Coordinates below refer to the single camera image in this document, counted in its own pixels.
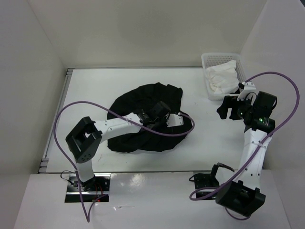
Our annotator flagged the black skirt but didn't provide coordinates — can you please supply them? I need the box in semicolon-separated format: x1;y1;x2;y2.
107;83;186;153

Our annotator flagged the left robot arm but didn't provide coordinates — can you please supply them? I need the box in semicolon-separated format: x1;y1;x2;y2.
65;102;183;191

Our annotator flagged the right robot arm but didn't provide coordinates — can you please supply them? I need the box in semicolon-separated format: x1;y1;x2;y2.
209;92;277;219

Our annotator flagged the white skirt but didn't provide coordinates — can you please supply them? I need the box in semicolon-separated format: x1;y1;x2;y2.
206;60;239;95

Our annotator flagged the white plastic basket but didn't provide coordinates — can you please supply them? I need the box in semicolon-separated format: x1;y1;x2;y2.
201;52;245;101

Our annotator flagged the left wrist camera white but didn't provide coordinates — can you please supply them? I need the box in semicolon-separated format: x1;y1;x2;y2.
166;114;184;127

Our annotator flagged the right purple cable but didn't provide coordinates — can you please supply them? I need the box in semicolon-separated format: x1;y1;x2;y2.
189;71;300;220

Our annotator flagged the purple cable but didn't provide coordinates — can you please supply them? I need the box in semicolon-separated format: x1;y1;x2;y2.
54;101;196;223
189;71;300;220

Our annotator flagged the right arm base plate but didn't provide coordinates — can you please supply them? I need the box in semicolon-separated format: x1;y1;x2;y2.
189;173;219;198

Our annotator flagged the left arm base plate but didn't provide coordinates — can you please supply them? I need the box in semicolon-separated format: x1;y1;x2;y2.
64;173;111;203

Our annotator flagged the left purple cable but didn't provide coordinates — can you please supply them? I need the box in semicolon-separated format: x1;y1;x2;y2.
54;101;196;223

